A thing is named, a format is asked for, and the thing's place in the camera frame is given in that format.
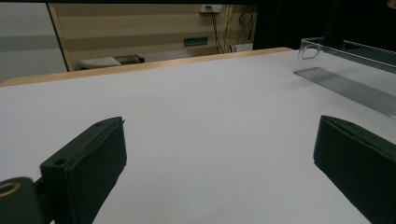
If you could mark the clear plastic tray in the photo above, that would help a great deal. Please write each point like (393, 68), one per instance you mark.
(351, 88)

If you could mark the white power strip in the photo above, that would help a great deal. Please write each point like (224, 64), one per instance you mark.
(210, 8)

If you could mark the white table board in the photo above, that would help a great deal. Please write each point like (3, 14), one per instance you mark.
(202, 109)

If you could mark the white cabinet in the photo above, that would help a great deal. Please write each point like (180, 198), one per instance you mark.
(28, 46)

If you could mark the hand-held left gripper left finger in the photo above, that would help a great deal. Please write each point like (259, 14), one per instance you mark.
(90, 168)

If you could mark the light wooden desk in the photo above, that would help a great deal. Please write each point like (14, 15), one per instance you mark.
(130, 28)

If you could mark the white chair base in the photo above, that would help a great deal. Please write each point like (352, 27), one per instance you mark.
(99, 62)

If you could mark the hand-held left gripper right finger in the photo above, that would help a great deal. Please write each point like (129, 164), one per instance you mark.
(361, 165)

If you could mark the dark curtain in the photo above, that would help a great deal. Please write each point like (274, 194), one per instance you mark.
(289, 21)

